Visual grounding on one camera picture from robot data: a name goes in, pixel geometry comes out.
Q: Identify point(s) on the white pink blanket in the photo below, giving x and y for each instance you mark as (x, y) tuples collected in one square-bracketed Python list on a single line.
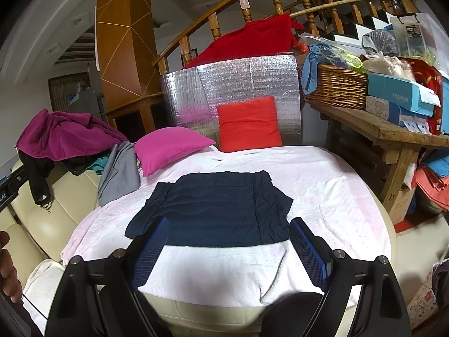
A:
[(333, 189)]

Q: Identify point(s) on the white patterned box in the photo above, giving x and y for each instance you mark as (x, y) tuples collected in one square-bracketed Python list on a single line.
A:
[(382, 108)]

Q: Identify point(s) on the pink pillow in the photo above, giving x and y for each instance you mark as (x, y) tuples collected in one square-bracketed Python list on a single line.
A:
[(168, 149)]

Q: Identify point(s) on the black garment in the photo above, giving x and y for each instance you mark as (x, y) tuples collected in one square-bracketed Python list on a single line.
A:
[(37, 179)]

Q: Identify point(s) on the grey garment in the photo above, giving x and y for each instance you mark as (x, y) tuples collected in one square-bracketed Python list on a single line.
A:
[(119, 175)]

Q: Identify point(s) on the light blue cloth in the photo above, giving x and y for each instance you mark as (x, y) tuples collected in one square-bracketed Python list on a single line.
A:
[(310, 70)]

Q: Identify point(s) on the red blanket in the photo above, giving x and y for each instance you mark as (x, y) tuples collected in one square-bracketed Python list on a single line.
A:
[(245, 38)]

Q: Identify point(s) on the patterned paper gift bag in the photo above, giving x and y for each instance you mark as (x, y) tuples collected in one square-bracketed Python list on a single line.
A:
[(424, 298)]

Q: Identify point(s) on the blue folded cloth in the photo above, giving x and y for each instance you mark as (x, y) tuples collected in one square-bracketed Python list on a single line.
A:
[(438, 163)]

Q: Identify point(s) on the wicker basket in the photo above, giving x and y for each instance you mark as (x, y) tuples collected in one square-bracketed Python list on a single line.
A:
[(336, 87)]

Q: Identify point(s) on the person's left hand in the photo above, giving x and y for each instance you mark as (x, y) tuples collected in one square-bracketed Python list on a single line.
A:
[(8, 273)]

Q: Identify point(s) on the teal garment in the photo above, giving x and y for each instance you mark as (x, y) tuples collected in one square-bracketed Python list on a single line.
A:
[(100, 165)]

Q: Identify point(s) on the magenta fleece jacket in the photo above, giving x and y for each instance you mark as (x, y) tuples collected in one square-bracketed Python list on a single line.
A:
[(59, 133)]

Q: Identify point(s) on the wooden stair railing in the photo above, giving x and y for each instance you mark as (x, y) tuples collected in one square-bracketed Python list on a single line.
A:
[(216, 30)]

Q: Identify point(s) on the red pillow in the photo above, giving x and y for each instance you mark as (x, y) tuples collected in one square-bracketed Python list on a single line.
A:
[(245, 123)]

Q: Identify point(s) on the rustic wooden table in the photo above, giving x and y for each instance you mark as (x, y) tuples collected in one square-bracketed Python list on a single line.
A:
[(386, 128)]

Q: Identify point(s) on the beige bagged item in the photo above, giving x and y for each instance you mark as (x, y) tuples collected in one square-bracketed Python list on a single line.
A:
[(382, 66)]

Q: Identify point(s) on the dark wooden cabinet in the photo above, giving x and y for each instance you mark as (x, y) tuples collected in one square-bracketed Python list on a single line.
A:
[(59, 91)]

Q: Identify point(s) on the red patterned bag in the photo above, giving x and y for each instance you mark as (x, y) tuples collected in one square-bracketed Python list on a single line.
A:
[(429, 87)]

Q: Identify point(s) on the yellow green item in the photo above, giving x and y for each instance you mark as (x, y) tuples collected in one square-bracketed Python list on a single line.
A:
[(350, 61)]

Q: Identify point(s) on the brown cardboard box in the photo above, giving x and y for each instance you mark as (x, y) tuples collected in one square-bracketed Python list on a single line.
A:
[(403, 203)]

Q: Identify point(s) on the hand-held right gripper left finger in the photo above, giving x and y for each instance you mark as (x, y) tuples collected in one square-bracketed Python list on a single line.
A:
[(151, 249)]

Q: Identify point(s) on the silver foil insulation board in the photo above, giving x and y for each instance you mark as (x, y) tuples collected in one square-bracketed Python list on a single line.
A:
[(228, 77)]

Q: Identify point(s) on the blue cardboard box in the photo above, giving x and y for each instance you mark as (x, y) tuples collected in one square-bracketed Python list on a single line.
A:
[(393, 91)]

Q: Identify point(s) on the coral folded cloth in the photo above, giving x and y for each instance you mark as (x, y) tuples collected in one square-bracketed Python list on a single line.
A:
[(431, 182)]

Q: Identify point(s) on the leopard print cloth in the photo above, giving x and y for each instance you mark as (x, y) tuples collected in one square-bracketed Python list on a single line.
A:
[(138, 165)]

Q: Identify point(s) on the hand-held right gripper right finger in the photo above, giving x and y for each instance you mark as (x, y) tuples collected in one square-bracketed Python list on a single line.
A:
[(310, 249)]

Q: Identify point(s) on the navy zip jacket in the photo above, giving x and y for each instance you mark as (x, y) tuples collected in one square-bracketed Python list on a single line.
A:
[(210, 210)]

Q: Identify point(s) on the clear plastic storage box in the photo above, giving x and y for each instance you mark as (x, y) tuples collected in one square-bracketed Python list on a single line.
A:
[(421, 38)]

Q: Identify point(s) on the plastic bag with dark contents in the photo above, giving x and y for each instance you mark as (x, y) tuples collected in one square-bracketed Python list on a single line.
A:
[(380, 44)]

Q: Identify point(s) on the wooden pillar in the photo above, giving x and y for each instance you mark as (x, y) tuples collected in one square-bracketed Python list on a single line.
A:
[(122, 42)]

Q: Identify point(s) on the person's dark pants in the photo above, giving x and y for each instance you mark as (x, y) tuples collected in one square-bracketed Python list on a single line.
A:
[(291, 316)]

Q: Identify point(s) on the cream leather sofa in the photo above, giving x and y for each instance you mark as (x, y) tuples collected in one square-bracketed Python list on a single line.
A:
[(52, 217)]

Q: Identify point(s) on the grey refrigerator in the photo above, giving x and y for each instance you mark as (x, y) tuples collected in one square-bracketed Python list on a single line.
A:
[(84, 101)]

